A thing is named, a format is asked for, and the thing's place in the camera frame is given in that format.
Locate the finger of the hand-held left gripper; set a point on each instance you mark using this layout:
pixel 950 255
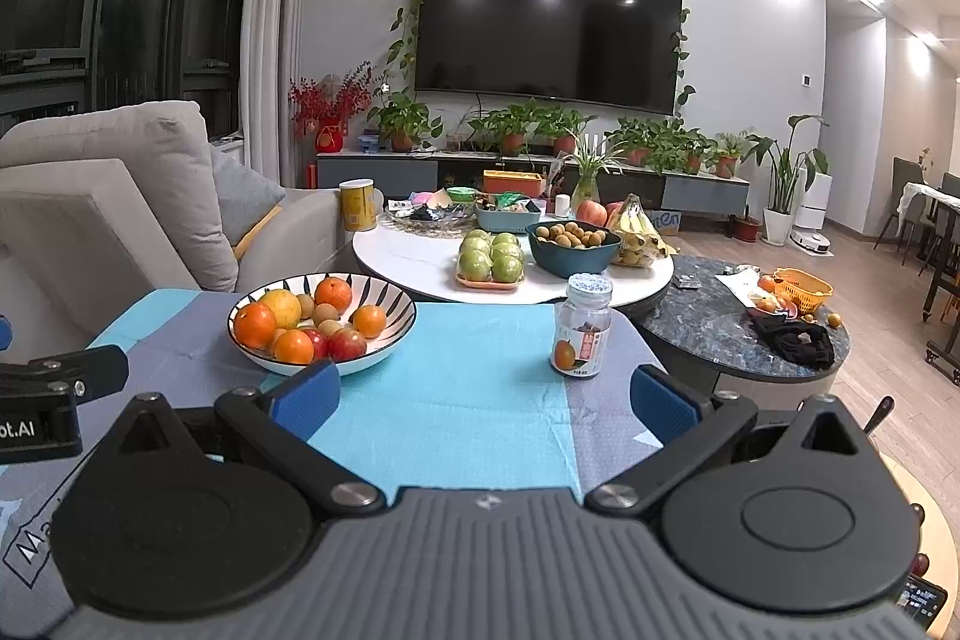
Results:
pixel 101 370

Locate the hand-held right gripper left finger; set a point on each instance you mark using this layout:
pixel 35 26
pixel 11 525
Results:
pixel 307 400

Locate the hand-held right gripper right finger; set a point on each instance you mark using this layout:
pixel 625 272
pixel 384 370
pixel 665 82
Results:
pixel 666 404

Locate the red apple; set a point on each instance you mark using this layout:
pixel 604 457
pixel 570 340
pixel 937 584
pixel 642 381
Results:
pixel 319 344
pixel 347 345

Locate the brown kiwi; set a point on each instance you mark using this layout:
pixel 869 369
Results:
pixel 304 304
pixel 325 314
pixel 276 334
pixel 331 328

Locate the large yellow citrus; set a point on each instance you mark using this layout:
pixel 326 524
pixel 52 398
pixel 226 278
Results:
pixel 281 305

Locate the white striped bowl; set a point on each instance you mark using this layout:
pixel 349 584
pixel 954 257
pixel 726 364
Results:
pixel 390 302

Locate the dark marble round table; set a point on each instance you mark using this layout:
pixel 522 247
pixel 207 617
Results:
pixel 697 332

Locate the glass jar with orange label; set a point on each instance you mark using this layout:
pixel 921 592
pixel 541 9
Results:
pixel 581 332

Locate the grey remote control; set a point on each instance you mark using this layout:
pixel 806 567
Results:
pixel 686 282

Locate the white paper sheet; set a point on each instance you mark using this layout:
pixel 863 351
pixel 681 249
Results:
pixel 739 289

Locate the black cloth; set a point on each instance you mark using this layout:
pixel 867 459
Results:
pixel 795 344

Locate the blue grey printed tablecloth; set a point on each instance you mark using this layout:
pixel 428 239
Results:
pixel 465 400

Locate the white round coffee table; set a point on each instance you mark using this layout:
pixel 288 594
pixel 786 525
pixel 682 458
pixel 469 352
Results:
pixel 405 265

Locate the dark teal bowl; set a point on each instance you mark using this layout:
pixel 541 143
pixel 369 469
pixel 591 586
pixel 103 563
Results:
pixel 574 263

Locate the bunch of bananas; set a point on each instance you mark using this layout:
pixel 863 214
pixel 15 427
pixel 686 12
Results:
pixel 637 235

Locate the yellow cushion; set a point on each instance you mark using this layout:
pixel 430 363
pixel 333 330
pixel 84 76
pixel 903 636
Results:
pixel 259 231

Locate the orange basket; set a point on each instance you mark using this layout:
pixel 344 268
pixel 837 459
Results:
pixel 802 287

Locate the blue printed cardboard box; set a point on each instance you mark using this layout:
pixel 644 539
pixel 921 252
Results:
pixel 664 221

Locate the small plant in red pot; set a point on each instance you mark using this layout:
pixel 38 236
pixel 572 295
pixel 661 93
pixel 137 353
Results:
pixel 746 229

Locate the beige sofa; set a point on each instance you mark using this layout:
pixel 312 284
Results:
pixel 112 175

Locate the pile of longans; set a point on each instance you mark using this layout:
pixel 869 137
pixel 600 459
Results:
pixel 570 233

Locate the yellow can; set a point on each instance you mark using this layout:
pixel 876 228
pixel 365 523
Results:
pixel 358 206

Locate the pink red round fruit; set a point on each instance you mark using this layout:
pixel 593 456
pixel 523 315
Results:
pixel 615 209
pixel 592 212

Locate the tall plant in white pot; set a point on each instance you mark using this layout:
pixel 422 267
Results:
pixel 776 227

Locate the green apple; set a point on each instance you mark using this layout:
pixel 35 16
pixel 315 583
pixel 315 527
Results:
pixel 475 244
pixel 476 266
pixel 505 240
pixel 508 269

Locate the orange fruit tray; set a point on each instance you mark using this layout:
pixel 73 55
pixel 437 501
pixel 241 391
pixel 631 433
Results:
pixel 487 287

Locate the grey pillow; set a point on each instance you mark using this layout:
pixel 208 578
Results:
pixel 244 197

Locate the dark spoon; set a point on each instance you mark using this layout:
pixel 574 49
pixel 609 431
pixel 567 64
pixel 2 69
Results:
pixel 881 415

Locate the glass snack plate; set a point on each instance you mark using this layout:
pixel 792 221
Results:
pixel 427 220

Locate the glass vase with green plant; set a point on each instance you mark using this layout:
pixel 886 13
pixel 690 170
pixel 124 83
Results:
pixel 585 186

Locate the grey television cabinet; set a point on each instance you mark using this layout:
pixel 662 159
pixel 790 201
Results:
pixel 375 171

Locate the teal snack basket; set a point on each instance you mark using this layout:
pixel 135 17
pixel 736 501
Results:
pixel 510 221

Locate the white robot vacuum dock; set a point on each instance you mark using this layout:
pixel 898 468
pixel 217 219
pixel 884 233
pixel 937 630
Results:
pixel 814 212

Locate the small blue box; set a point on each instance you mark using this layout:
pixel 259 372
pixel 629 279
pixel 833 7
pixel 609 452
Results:
pixel 368 143

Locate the orange box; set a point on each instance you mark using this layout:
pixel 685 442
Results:
pixel 512 183

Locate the row of potted plants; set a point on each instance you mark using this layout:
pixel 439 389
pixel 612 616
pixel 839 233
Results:
pixel 401 123

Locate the red flower arrangement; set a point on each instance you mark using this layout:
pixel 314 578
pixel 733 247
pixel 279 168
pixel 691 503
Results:
pixel 330 108

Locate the round wooden table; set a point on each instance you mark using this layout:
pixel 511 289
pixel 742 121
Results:
pixel 937 535

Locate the dark dining chair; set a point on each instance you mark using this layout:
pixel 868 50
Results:
pixel 900 197

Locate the small black screen device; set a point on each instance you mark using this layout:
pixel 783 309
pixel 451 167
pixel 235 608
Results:
pixel 924 602

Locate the dining table with white cloth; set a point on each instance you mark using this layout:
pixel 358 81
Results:
pixel 937 205

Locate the light curtain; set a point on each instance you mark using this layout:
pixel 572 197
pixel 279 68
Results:
pixel 277 10

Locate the green ivy vine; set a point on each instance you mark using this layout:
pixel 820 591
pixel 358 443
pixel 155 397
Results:
pixel 409 10

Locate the wall television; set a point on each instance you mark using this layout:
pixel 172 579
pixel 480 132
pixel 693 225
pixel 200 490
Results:
pixel 547 25

